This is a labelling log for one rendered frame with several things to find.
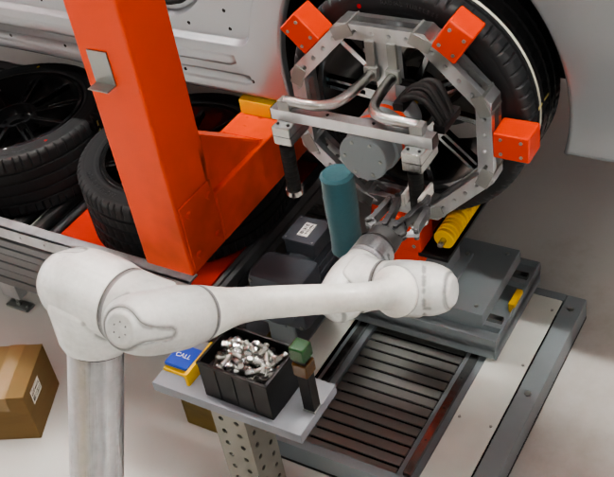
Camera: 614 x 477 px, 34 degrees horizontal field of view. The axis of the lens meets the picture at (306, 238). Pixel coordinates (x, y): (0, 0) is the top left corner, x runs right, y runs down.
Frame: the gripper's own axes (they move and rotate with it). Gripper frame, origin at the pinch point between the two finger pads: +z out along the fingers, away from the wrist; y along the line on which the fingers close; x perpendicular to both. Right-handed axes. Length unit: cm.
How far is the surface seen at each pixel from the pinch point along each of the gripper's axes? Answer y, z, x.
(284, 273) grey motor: -46, 4, -42
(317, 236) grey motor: -44, 19, -40
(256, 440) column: -30, -41, -56
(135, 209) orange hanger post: -74, -16, -12
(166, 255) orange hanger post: -67, -16, -26
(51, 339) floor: -133, -15, -83
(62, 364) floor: -121, -23, -83
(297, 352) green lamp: -11.5, -40.3, -17.5
